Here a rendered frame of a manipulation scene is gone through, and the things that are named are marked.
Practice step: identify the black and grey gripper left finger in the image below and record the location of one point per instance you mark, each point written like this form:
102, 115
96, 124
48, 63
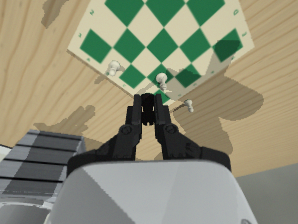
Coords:
119, 147

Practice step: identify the green and cream chessboard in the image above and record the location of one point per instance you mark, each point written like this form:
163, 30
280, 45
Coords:
188, 40

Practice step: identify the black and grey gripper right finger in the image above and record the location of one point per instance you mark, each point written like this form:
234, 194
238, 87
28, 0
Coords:
177, 146

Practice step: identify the black rook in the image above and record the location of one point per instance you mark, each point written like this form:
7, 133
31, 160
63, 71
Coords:
148, 115

